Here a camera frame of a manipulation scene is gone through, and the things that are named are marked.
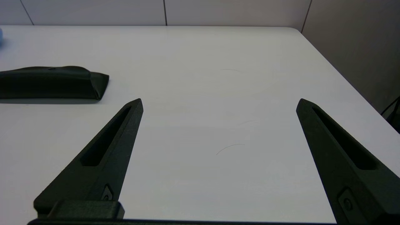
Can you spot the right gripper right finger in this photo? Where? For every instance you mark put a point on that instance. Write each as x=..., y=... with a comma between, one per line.
x=343, y=168

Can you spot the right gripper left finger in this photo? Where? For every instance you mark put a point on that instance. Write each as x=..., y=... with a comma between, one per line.
x=103, y=168

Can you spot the black soft glasses case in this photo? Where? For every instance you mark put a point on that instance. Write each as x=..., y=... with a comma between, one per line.
x=47, y=82

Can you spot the light blue round plate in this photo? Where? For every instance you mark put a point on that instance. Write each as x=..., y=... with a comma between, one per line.
x=1, y=36

